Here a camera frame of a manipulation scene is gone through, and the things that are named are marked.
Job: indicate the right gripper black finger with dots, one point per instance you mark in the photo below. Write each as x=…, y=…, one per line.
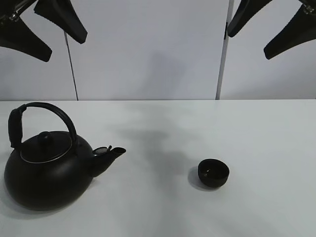
x=245, y=11
x=300, y=29

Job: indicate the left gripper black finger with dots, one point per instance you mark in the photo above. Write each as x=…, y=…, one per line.
x=16, y=35
x=62, y=14

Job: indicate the black round teapot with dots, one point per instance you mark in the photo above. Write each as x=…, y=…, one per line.
x=54, y=168

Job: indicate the small black teacup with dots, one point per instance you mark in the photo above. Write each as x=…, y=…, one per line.
x=213, y=173

